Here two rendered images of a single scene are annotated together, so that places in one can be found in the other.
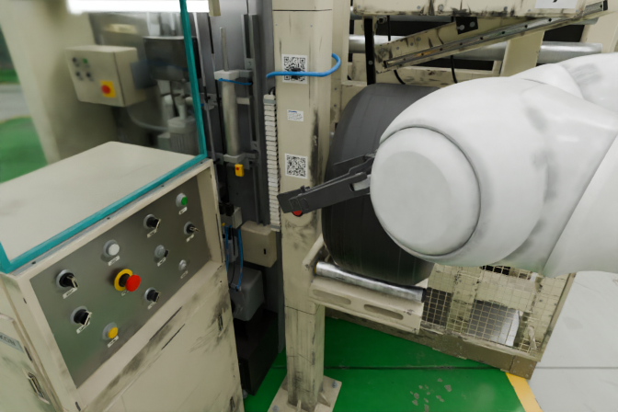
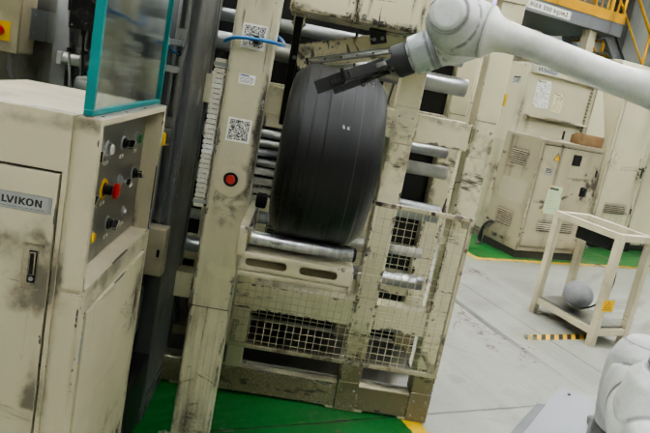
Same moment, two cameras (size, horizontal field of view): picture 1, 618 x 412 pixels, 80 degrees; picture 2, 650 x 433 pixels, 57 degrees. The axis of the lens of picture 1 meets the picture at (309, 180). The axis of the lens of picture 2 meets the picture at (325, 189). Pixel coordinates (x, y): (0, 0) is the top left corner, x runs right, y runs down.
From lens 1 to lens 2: 1.01 m
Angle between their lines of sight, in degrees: 29
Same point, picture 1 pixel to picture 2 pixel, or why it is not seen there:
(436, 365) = (331, 419)
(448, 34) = (363, 43)
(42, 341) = (91, 191)
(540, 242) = (478, 31)
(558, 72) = not seen: hidden behind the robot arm
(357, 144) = (317, 98)
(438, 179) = (457, 4)
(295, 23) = not seen: outside the picture
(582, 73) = not seen: hidden behind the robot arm
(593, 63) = not seen: hidden behind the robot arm
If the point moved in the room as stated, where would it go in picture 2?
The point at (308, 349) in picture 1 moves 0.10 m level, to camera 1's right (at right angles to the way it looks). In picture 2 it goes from (212, 363) to (240, 363)
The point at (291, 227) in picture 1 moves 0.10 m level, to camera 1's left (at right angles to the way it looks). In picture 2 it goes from (220, 199) to (189, 196)
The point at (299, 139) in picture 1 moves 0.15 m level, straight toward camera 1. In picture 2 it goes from (247, 102) to (262, 108)
